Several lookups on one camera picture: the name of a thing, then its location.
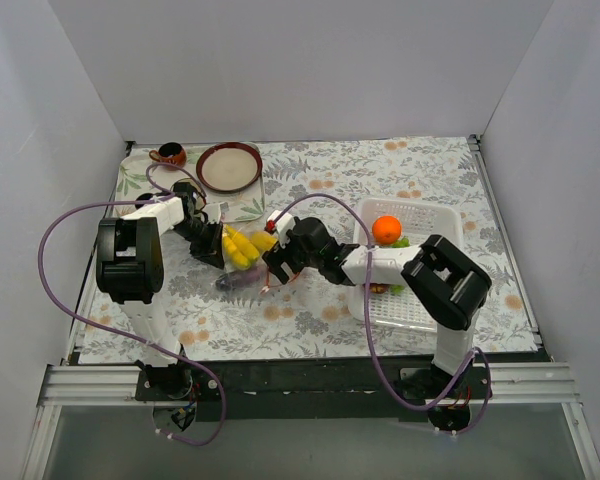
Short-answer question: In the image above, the floral serving tray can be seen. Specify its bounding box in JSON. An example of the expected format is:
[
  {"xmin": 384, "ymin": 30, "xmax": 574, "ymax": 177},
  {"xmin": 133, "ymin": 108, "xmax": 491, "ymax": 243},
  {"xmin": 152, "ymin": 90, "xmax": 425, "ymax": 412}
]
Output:
[{"xmin": 114, "ymin": 145, "xmax": 265, "ymax": 224}]

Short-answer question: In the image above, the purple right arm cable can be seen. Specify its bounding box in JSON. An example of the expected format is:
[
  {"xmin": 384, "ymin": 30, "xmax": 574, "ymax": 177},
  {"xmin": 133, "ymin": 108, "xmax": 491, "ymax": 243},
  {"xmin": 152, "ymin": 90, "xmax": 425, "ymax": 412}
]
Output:
[{"xmin": 277, "ymin": 193, "xmax": 492, "ymax": 436}]

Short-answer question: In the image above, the dark blue ceramic cup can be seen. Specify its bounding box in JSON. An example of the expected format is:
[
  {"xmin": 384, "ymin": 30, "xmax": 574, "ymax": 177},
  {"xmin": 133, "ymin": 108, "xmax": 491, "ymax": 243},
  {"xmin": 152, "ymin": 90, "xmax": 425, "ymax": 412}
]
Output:
[{"xmin": 134, "ymin": 193, "xmax": 155, "ymax": 210}]

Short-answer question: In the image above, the aluminium frame rail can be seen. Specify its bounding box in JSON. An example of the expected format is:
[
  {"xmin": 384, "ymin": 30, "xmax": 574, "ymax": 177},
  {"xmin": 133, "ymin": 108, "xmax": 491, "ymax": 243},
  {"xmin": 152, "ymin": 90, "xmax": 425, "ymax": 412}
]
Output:
[{"xmin": 38, "ymin": 360, "xmax": 580, "ymax": 406}]

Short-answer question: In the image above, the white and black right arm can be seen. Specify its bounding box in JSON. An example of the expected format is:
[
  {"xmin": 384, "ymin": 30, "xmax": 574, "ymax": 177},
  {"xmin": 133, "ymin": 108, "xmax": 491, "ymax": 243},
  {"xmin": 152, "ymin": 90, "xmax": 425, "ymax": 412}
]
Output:
[{"xmin": 263, "ymin": 212, "xmax": 492, "ymax": 402}]

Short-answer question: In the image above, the green fake bell pepper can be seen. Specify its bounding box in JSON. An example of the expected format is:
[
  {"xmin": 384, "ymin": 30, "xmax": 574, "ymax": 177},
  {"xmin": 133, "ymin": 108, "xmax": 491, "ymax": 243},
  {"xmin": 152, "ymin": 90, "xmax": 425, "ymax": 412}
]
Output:
[{"xmin": 389, "ymin": 285, "xmax": 405, "ymax": 295}]

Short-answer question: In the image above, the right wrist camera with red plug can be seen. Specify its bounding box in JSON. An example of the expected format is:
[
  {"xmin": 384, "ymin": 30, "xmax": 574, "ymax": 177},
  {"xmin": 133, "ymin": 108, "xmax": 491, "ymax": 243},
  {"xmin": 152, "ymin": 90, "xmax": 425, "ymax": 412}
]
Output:
[{"xmin": 264, "ymin": 210, "xmax": 296, "ymax": 247}]

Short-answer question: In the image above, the dark purple fake eggplant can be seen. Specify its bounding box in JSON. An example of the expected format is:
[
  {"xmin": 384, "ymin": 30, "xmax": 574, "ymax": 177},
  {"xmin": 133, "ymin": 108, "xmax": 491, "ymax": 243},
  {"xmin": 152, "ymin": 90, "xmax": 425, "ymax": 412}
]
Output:
[{"xmin": 215, "ymin": 266, "xmax": 266, "ymax": 292}]

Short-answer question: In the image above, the cream enamel mug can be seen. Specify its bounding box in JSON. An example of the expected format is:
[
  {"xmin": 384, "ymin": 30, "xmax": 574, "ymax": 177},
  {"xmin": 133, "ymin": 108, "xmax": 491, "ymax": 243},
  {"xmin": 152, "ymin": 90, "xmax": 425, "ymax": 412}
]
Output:
[{"xmin": 173, "ymin": 178, "xmax": 206, "ymax": 196}]

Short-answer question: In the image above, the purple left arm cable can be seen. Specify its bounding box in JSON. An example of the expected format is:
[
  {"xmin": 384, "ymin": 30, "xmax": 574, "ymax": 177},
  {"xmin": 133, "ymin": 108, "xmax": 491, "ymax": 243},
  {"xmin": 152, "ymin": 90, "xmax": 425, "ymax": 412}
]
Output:
[{"xmin": 38, "ymin": 162, "xmax": 227, "ymax": 446}]

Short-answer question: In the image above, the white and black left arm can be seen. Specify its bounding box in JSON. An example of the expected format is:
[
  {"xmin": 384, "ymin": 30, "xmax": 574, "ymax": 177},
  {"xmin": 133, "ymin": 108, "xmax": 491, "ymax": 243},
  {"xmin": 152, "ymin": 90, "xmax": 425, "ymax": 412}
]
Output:
[{"xmin": 96, "ymin": 180, "xmax": 225, "ymax": 354}]

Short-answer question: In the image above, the clear zip top bag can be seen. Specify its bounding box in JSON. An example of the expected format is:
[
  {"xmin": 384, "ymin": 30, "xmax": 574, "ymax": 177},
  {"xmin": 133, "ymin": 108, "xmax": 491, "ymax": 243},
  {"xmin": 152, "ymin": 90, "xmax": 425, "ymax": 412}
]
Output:
[{"xmin": 209, "ymin": 224, "xmax": 298, "ymax": 302}]

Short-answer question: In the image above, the red rimmed beige plate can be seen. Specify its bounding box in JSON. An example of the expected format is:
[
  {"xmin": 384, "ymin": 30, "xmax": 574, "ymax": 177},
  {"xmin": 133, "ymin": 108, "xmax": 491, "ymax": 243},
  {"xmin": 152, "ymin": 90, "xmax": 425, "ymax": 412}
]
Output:
[{"xmin": 196, "ymin": 142, "xmax": 263, "ymax": 194}]

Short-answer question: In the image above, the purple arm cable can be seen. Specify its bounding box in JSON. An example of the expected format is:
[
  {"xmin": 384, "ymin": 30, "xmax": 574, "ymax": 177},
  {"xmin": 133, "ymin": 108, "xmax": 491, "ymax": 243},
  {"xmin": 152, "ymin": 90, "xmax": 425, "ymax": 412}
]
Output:
[
  {"xmin": 38, "ymin": 162, "xmax": 227, "ymax": 446},
  {"xmin": 277, "ymin": 193, "xmax": 492, "ymax": 436}
]

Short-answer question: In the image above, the floral table mat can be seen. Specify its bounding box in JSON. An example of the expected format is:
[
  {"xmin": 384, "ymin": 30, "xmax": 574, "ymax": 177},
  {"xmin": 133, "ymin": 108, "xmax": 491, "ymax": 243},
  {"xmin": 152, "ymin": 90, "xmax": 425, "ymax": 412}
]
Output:
[{"xmin": 77, "ymin": 135, "xmax": 540, "ymax": 365}]

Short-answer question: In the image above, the orange fake fruit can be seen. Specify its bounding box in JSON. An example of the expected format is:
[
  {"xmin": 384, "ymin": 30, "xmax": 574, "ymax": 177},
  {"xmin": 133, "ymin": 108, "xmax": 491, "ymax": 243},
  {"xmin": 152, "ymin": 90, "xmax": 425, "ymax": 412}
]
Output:
[{"xmin": 372, "ymin": 215, "xmax": 402, "ymax": 245}]

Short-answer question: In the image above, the brown ceramic cup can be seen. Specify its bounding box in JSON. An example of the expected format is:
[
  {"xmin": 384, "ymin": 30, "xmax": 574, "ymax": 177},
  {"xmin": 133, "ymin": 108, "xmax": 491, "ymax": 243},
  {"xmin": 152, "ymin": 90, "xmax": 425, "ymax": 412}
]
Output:
[{"xmin": 149, "ymin": 142, "xmax": 187, "ymax": 167}]

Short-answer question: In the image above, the white perforated plastic basket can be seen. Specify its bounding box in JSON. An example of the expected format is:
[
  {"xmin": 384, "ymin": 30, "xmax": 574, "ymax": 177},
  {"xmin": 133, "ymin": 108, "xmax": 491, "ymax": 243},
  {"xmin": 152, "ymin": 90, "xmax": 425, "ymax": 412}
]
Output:
[{"xmin": 347, "ymin": 197, "xmax": 464, "ymax": 334}]

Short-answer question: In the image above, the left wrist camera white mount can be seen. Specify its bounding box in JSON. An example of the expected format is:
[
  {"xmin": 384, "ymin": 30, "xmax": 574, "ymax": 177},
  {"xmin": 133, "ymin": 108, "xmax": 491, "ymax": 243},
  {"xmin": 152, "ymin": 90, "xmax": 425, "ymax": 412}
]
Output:
[{"xmin": 204, "ymin": 202, "xmax": 229, "ymax": 224}]

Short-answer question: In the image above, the round dark purple fake fruit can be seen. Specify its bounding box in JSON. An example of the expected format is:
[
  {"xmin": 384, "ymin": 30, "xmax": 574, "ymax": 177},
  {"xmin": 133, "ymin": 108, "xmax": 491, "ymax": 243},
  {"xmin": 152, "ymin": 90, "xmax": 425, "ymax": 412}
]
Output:
[{"xmin": 370, "ymin": 284, "xmax": 389, "ymax": 294}]

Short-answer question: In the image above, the yellow fake banana bunch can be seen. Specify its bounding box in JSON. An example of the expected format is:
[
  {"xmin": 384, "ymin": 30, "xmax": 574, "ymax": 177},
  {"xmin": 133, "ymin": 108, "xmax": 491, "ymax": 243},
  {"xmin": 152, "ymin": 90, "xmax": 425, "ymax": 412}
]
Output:
[{"xmin": 222, "ymin": 225, "xmax": 260, "ymax": 270}]

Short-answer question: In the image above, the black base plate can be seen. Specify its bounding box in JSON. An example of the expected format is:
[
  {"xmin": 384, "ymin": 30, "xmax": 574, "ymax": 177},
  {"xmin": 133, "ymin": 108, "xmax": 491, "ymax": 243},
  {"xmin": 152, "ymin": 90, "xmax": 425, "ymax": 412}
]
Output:
[{"xmin": 134, "ymin": 359, "xmax": 491, "ymax": 424}]

